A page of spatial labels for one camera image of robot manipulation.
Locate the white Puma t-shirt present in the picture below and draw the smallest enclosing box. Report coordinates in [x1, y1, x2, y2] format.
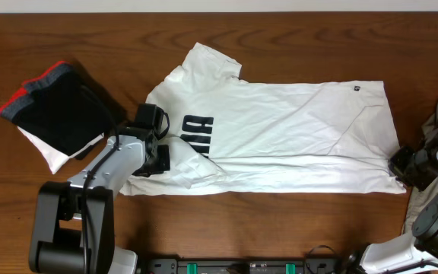
[122, 43, 405, 196]

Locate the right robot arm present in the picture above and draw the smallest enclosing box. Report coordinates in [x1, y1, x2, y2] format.
[360, 152, 438, 274]

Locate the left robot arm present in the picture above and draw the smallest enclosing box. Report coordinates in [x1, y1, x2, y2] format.
[29, 126, 170, 274]

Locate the grey khaki garment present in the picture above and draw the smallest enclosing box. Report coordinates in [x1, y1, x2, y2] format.
[403, 69, 438, 233]

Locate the folded white garment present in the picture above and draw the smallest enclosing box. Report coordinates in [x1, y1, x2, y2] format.
[18, 127, 104, 174]

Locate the folded black garment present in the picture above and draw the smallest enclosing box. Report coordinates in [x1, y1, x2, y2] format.
[7, 65, 125, 155]

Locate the folded red garment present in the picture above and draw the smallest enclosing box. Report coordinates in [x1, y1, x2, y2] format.
[0, 61, 73, 120]

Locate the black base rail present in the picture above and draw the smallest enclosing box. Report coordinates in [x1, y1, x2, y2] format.
[138, 245, 360, 274]

